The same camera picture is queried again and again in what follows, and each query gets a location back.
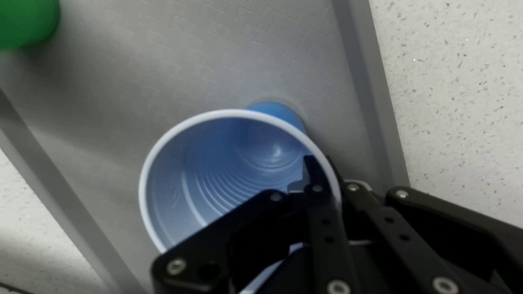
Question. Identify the green plastic cup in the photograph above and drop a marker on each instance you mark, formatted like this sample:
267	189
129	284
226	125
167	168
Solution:
26	21

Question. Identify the blue plastic cup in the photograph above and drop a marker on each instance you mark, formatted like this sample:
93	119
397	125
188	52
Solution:
213	196

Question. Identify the grey plastic tray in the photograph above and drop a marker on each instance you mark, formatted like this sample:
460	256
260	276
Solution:
80	111

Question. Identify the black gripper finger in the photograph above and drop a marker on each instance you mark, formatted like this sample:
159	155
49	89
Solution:
312	187

